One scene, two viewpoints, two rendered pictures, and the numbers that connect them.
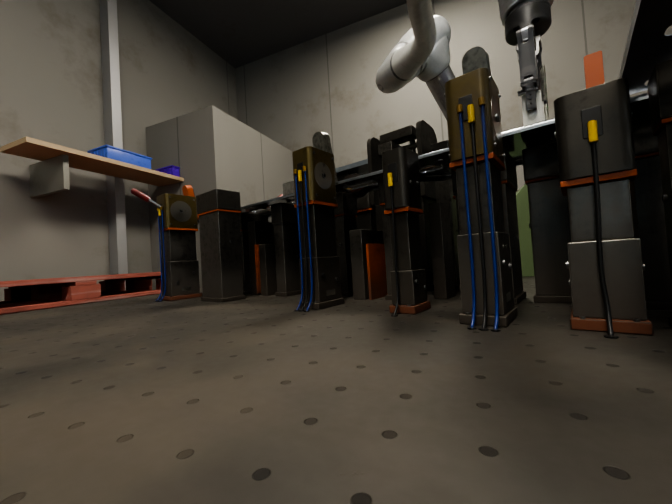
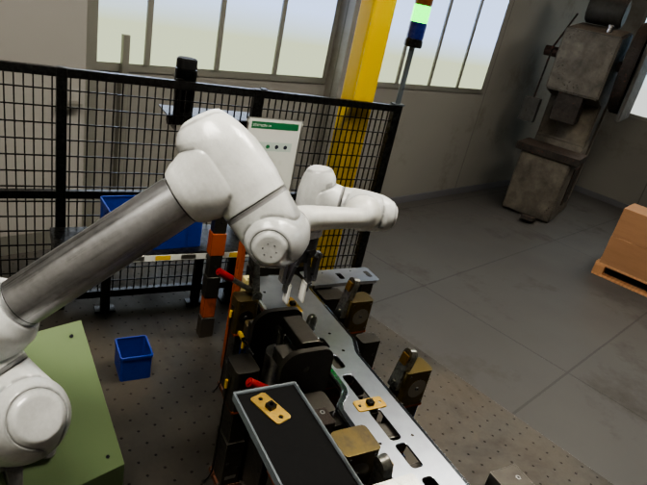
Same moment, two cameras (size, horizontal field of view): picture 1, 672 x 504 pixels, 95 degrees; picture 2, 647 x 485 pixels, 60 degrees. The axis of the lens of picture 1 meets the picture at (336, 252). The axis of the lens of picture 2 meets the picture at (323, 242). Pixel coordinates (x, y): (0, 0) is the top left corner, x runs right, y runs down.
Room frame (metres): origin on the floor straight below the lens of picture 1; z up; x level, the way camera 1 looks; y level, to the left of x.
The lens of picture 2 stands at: (2.00, 0.14, 1.91)
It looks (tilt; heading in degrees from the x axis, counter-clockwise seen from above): 24 degrees down; 198
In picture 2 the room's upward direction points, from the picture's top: 13 degrees clockwise
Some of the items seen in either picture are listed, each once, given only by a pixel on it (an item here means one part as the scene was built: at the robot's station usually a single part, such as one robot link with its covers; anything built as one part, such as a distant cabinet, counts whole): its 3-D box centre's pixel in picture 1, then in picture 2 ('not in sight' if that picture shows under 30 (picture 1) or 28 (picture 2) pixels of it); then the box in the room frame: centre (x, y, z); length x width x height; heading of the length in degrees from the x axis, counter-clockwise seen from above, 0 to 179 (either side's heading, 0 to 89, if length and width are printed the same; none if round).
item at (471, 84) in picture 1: (478, 202); (350, 341); (0.44, -0.21, 0.87); 0.12 x 0.07 x 0.35; 142
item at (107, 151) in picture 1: (121, 161); not in sight; (2.34, 1.60, 1.66); 0.34 x 0.24 x 0.11; 157
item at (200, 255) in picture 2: not in sight; (192, 242); (0.47, -0.85, 1.02); 0.90 x 0.22 x 0.03; 142
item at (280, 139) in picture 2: not in sight; (269, 158); (0.16, -0.76, 1.30); 0.23 x 0.02 x 0.31; 142
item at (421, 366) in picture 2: (313, 230); (402, 413); (0.68, 0.05, 0.87); 0.12 x 0.07 x 0.35; 142
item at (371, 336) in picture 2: (401, 232); (361, 374); (0.56, -0.12, 0.84); 0.10 x 0.05 x 0.29; 142
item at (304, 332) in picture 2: (406, 210); (276, 409); (0.97, -0.23, 0.95); 0.18 x 0.13 x 0.49; 52
